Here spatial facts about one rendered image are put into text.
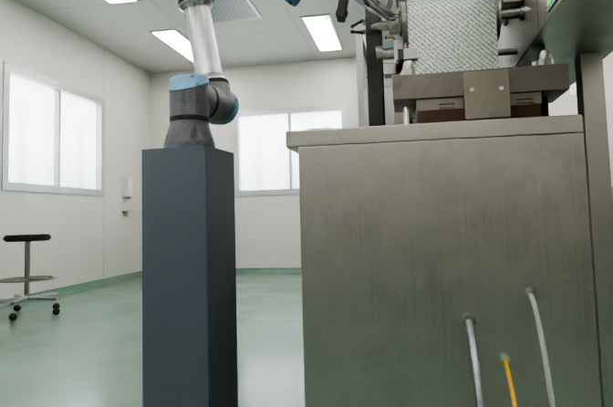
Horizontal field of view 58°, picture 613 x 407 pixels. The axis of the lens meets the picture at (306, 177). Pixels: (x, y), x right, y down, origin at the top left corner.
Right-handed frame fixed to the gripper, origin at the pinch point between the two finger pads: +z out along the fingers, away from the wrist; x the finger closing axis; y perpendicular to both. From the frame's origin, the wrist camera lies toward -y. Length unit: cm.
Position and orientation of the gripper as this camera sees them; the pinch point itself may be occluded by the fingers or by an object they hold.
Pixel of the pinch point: (389, 17)
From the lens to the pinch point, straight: 167.4
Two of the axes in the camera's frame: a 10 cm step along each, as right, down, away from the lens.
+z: 7.7, 6.1, -1.9
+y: 6.1, -7.9, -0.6
